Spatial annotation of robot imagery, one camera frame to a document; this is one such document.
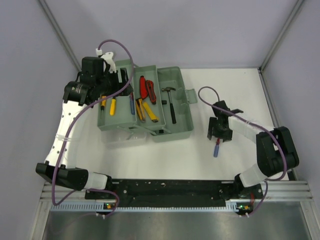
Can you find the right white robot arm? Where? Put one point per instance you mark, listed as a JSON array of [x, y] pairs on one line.
[[275, 148]]

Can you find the green cantilever tool box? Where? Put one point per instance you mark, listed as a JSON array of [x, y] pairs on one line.
[[124, 126]]

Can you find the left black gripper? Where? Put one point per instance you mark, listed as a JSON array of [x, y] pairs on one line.
[[118, 86]]

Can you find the small red utility knife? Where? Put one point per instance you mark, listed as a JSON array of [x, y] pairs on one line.
[[143, 87]]

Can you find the blue red precision screwdriver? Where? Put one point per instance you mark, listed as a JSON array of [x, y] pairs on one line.
[[132, 103]]

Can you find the grey slotted cable duct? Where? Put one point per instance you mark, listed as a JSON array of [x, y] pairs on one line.
[[105, 207]]

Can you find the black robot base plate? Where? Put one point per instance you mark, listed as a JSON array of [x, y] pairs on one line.
[[135, 190]]

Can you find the large red utility knife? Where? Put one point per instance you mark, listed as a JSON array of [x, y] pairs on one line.
[[151, 92]]

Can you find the yellow utility knife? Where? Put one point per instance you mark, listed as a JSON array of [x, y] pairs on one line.
[[150, 113]]

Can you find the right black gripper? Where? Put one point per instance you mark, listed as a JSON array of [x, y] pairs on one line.
[[226, 136]]

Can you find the black handle hammer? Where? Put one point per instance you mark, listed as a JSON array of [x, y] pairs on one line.
[[172, 110]]

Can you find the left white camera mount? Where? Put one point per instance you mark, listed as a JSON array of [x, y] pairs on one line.
[[108, 58]]

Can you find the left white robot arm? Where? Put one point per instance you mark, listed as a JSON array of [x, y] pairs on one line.
[[98, 77]]

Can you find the aluminium frame rail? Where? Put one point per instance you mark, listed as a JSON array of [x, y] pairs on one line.
[[282, 191]]

